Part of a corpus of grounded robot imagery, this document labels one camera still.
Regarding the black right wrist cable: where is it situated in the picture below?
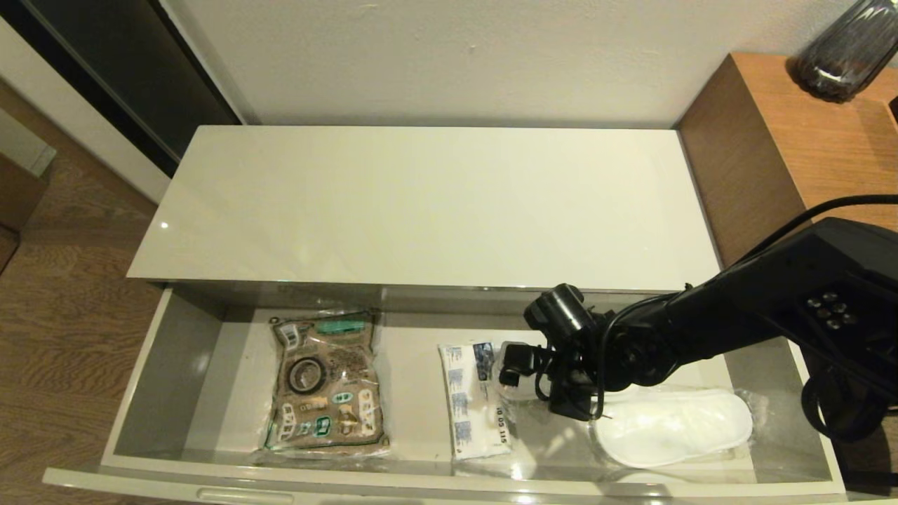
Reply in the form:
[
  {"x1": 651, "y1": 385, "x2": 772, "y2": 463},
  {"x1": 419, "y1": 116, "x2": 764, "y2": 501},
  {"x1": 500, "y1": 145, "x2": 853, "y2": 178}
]
[{"x1": 533, "y1": 309, "x2": 618, "y2": 422}]

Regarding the white slipper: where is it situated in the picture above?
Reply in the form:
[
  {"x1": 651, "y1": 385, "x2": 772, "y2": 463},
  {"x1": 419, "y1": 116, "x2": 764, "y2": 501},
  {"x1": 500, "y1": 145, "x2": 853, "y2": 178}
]
[
  {"x1": 491, "y1": 340, "x2": 562, "y2": 422},
  {"x1": 589, "y1": 388, "x2": 757, "y2": 469}
]

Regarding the white door frame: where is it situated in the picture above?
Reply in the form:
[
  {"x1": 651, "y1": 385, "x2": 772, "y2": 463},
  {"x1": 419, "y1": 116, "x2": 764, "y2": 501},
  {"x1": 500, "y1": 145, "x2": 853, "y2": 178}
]
[{"x1": 0, "y1": 18, "x2": 173, "y2": 206}]

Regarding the brown wooden desk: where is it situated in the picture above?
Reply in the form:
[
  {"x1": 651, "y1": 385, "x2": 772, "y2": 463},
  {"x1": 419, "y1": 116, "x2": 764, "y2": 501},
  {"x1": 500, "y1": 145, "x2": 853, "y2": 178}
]
[{"x1": 673, "y1": 53, "x2": 898, "y2": 267}]

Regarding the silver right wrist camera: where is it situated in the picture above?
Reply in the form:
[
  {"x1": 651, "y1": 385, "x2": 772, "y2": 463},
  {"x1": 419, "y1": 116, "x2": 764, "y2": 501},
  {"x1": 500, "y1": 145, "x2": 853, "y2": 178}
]
[{"x1": 498, "y1": 342, "x2": 535, "y2": 388}]

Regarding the white glossy low cabinet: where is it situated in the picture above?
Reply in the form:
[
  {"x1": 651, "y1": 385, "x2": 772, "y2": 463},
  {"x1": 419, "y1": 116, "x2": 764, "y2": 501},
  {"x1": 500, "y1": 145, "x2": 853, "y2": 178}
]
[{"x1": 125, "y1": 125, "x2": 730, "y2": 294}]

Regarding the brown grain bag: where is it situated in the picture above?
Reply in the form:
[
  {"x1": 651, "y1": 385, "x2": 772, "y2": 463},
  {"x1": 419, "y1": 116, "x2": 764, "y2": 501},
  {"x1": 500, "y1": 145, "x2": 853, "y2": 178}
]
[{"x1": 260, "y1": 309, "x2": 394, "y2": 460}]

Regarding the black right arm cable loop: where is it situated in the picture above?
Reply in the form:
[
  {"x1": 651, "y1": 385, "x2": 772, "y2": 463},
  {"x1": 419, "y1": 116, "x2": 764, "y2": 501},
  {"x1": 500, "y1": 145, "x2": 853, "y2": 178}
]
[{"x1": 800, "y1": 375, "x2": 893, "y2": 444}]

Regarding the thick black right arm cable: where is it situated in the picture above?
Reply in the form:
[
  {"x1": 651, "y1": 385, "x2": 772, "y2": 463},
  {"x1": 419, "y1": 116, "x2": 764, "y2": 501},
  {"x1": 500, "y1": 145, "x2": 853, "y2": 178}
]
[{"x1": 744, "y1": 194, "x2": 898, "y2": 264}]

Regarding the white tissue pack blue print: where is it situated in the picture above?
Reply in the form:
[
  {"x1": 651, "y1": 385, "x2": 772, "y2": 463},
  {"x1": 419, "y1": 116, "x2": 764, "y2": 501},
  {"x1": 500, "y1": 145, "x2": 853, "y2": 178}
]
[{"x1": 438, "y1": 342, "x2": 514, "y2": 462}]

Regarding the black tape roll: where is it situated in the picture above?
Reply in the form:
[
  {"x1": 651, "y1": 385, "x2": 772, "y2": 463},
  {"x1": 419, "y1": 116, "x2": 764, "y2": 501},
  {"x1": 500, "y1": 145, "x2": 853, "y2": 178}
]
[{"x1": 286, "y1": 356, "x2": 328, "y2": 396}]

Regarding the dark ribbed glass vase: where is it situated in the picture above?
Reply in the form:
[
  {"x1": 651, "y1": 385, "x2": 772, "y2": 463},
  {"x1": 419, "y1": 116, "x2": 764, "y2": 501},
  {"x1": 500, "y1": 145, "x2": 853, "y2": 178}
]
[{"x1": 793, "y1": 0, "x2": 898, "y2": 105}]

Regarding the black door panel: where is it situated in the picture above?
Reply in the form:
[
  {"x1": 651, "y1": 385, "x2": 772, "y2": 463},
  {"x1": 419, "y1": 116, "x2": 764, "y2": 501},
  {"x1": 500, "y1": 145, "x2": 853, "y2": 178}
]
[{"x1": 0, "y1": 0, "x2": 243, "y2": 180}]

